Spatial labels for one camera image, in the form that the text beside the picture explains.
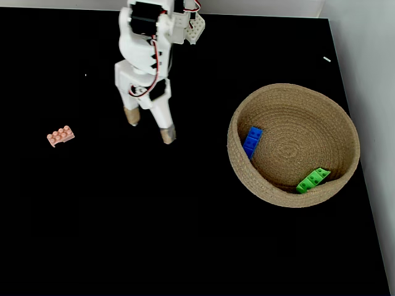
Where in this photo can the pink lego block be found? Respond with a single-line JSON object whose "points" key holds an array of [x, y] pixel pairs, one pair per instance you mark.
{"points": [[60, 135]]}

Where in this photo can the blue lego block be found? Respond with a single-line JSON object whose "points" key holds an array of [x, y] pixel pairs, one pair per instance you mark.
{"points": [[253, 142]]}

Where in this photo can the green lego block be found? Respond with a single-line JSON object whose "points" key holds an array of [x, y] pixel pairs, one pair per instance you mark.
{"points": [[311, 180]]}

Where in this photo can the small white tape strip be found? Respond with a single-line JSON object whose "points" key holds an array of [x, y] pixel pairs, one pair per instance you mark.
{"points": [[327, 59]]}

